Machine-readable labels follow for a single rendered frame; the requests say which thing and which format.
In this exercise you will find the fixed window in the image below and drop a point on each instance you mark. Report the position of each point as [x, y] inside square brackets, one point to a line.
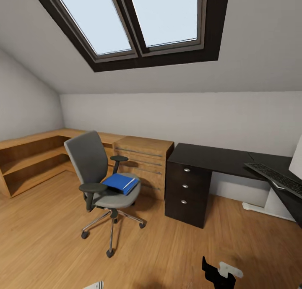
[128, 34]

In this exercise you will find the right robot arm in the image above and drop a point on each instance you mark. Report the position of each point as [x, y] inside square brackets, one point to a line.
[222, 277]

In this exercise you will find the keyboard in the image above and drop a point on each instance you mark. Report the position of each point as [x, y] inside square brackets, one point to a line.
[285, 182]

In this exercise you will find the swivel chair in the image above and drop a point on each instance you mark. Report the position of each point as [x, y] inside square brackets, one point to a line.
[90, 161]

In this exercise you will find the folder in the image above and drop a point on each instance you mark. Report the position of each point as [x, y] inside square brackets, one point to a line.
[117, 183]

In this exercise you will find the desk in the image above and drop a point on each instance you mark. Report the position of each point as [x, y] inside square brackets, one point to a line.
[280, 202]

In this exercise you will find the monitor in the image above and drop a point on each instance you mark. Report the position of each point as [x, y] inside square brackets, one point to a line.
[296, 163]

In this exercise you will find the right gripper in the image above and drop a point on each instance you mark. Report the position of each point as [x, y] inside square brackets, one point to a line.
[212, 274]

